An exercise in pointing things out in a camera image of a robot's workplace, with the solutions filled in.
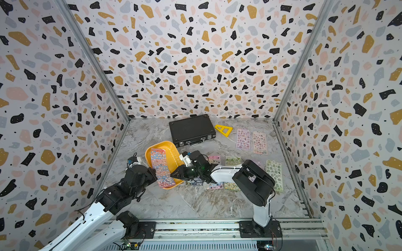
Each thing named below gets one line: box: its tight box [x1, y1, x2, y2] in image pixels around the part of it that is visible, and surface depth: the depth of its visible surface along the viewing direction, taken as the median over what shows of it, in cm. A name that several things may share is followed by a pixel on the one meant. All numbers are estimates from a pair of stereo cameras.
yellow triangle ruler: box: [214, 124, 234, 138], surface depth 118 cm
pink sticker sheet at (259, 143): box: [252, 130, 268, 155], surface depth 112 cm
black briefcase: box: [169, 113, 217, 147], surface depth 111 cm
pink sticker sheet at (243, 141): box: [236, 127, 251, 151], surface depth 112 cm
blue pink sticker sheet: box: [150, 147, 176, 189], surface depth 84 cm
